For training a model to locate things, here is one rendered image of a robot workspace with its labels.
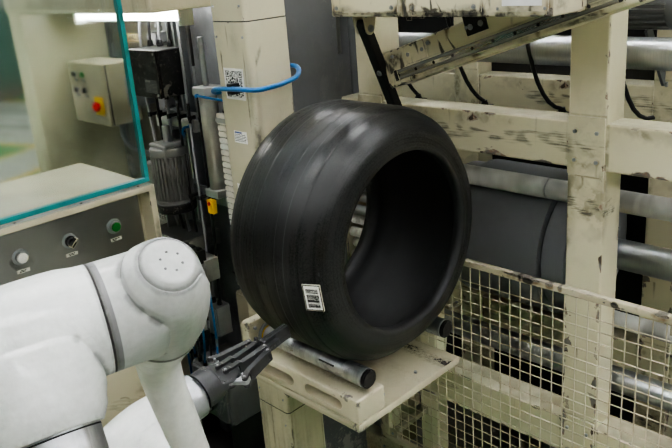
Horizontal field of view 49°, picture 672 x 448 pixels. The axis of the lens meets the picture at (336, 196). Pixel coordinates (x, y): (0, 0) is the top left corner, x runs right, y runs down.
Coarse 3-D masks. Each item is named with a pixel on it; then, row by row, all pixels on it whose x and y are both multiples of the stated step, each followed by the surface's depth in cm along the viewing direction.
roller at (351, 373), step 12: (288, 348) 176; (300, 348) 173; (312, 348) 171; (312, 360) 170; (324, 360) 167; (336, 360) 165; (348, 360) 164; (336, 372) 165; (348, 372) 162; (360, 372) 160; (372, 372) 161; (360, 384) 160; (372, 384) 161
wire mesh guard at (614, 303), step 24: (480, 264) 190; (456, 288) 199; (552, 288) 176; (576, 288) 173; (480, 312) 195; (552, 312) 178; (576, 312) 174; (600, 312) 169; (648, 312) 160; (480, 336) 197; (552, 336) 180; (576, 336) 176; (624, 336) 166; (480, 360) 199; (624, 360) 168; (480, 384) 202; (504, 384) 196; (648, 384) 165; (432, 408) 219; (456, 432) 214; (504, 432) 201; (600, 432) 179; (624, 432) 174
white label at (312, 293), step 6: (306, 288) 145; (312, 288) 144; (318, 288) 144; (306, 294) 145; (312, 294) 145; (318, 294) 144; (306, 300) 146; (312, 300) 145; (318, 300) 145; (306, 306) 147; (312, 306) 146; (318, 306) 145
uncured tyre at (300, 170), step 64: (320, 128) 153; (384, 128) 152; (256, 192) 153; (320, 192) 143; (384, 192) 195; (448, 192) 184; (256, 256) 152; (320, 256) 143; (384, 256) 196; (448, 256) 177; (320, 320) 149; (384, 320) 182
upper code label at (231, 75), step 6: (228, 72) 176; (234, 72) 174; (240, 72) 172; (228, 78) 176; (234, 78) 174; (240, 78) 173; (240, 84) 173; (228, 96) 178; (234, 96) 176; (240, 96) 175
